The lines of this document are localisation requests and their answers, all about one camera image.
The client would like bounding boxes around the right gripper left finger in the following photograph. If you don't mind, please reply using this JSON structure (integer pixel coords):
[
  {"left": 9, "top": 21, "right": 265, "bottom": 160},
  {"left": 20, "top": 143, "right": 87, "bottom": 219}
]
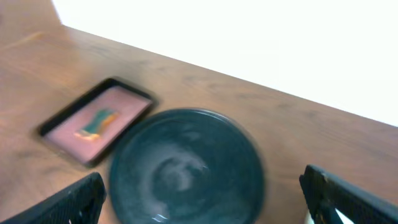
[{"left": 1, "top": 172, "right": 106, "bottom": 224}]

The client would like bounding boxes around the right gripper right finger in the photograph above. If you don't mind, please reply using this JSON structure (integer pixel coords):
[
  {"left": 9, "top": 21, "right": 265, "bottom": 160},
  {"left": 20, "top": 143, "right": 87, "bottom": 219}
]
[{"left": 299, "top": 165, "right": 397, "bottom": 224}]

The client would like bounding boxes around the green and yellow sponge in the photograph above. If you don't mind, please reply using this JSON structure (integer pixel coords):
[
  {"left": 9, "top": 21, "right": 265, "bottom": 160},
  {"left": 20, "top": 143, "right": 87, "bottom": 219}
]
[{"left": 74, "top": 109, "right": 119, "bottom": 141}]

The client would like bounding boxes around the black rectangular tray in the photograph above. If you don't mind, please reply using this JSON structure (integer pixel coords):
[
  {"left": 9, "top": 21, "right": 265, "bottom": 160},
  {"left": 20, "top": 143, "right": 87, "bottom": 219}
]
[{"left": 35, "top": 77, "right": 159, "bottom": 167}]

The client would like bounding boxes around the black round tray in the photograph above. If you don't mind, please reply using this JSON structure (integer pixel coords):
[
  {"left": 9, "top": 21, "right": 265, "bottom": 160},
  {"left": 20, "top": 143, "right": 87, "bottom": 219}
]
[{"left": 109, "top": 109, "right": 265, "bottom": 224}]

